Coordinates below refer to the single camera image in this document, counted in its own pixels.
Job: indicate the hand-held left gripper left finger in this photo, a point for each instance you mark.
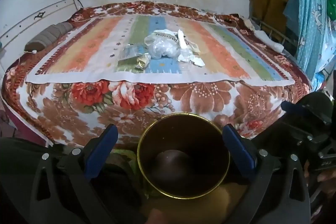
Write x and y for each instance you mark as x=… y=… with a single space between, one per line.
x=103 y=150

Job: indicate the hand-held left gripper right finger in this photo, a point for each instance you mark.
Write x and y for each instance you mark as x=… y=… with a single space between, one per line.
x=239 y=150

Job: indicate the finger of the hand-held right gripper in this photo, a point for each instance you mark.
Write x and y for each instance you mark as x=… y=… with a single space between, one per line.
x=292 y=107

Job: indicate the dark gold-rimmed metal bin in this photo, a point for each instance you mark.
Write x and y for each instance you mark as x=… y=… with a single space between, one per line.
x=183 y=155

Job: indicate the yellow clear snack wrapper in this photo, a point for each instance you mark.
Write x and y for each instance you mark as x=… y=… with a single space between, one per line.
x=142 y=60

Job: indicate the clear plastic bag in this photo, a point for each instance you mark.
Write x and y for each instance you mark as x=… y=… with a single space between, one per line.
x=164 y=50

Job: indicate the white printed plastic bag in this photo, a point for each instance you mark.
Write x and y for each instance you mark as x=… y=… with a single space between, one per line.
x=160 y=35

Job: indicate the person's right hand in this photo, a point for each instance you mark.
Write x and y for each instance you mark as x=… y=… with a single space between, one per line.
x=326 y=178

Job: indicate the floral brown blanket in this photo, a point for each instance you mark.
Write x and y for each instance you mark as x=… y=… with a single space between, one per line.
x=197 y=99

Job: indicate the white rolled cloth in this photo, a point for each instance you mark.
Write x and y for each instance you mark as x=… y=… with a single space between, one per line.
x=273 y=43

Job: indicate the metal rack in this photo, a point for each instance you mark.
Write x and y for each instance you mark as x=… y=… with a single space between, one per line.
x=270 y=29

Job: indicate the blue printed hanging cloth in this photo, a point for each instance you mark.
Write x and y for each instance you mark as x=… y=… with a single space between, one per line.
x=312 y=19

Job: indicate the striped woven mat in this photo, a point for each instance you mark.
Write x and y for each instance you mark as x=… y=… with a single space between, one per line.
x=92 y=52

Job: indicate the white paper piece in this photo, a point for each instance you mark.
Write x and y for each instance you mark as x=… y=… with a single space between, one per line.
x=181 y=38
x=190 y=58

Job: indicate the cream food wrapper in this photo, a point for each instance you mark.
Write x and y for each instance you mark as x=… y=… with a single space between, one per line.
x=194 y=47

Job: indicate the striped brown pillow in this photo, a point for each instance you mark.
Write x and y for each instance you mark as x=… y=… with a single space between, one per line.
x=48 y=36

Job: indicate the white headboard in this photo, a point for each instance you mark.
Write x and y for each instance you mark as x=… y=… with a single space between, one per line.
x=29 y=15

